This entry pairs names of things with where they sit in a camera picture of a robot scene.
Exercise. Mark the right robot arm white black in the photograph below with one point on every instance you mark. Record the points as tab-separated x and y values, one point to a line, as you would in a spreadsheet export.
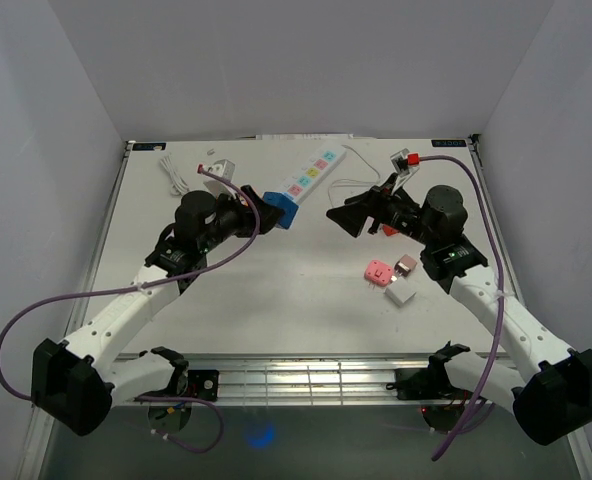
540	379

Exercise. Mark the aluminium frame rail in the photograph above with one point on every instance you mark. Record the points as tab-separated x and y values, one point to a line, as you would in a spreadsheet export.
321	382

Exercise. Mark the white plug adapter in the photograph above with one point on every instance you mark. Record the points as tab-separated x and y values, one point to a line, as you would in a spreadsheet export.
399	292

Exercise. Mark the left corner label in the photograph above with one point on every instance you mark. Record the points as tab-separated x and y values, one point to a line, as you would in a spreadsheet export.
149	146

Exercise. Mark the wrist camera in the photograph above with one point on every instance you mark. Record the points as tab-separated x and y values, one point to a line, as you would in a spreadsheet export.
406	164
217	176

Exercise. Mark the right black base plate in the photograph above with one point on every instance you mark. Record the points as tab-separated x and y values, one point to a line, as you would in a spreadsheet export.
425	384

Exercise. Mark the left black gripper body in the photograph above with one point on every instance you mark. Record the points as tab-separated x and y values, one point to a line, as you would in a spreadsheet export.
231	218

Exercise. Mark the blue cube socket adapter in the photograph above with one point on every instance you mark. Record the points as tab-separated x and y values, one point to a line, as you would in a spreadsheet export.
286	204

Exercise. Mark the orange power strip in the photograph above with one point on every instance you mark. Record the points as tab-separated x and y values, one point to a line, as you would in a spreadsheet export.
179	186

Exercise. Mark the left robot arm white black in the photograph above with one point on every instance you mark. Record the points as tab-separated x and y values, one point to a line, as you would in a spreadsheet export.
79	380

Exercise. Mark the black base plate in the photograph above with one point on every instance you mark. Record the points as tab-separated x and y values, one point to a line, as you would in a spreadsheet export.
425	384
198	383

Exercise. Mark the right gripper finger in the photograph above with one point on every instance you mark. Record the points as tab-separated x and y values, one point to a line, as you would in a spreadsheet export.
351	217
366	198

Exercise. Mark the red cube socket adapter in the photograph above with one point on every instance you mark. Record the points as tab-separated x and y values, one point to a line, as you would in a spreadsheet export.
389	231

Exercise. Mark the corner label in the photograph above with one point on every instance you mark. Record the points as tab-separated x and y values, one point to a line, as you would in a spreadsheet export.
149	146
448	143

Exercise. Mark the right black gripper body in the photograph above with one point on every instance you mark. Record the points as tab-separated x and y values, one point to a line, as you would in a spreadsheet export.
394	211

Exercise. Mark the pink plug adapter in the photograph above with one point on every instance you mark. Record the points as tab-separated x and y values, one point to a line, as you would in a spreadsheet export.
379	273

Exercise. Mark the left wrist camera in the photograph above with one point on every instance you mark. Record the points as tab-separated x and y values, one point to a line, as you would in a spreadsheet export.
217	176

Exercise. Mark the rose gold plug adapter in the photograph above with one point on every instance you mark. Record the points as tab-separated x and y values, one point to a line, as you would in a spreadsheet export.
405	266

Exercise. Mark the white multicolour power strip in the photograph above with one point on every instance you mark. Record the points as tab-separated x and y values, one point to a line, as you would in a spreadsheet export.
317	167

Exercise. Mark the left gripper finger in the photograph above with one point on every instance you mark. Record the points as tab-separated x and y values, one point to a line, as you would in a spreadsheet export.
251	198
269	218

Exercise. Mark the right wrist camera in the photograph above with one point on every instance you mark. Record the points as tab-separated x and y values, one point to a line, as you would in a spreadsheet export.
406	164

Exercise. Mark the right corner label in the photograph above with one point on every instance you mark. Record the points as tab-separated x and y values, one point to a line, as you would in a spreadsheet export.
448	143

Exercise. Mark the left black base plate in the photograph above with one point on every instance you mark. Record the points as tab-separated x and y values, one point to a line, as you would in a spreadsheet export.
198	383

